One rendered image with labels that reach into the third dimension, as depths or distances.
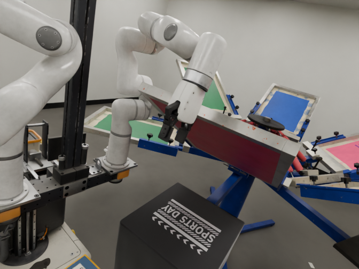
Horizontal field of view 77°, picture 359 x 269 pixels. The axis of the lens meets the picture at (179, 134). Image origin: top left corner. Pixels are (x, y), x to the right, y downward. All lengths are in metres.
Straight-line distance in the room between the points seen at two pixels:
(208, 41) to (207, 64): 0.06
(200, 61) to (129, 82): 0.46
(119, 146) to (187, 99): 0.56
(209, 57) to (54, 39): 0.36
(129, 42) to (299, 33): 4.65
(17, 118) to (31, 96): 0.06
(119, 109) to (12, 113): 0.43
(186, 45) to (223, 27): 5.18
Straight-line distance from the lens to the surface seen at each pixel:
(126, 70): 0.98
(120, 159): 1.08
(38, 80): 0.72
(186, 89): 0.57
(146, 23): 0.84
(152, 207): 1.20
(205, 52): 0.60
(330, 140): 2.63
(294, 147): 0.69
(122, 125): 1.00
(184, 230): 1.14
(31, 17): 0.64
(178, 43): 0.62
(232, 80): 5.57
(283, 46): 5.37
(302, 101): 3.19
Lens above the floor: 1.72
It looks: 21 degrees down
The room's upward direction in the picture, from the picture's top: 15 degrees clockwise
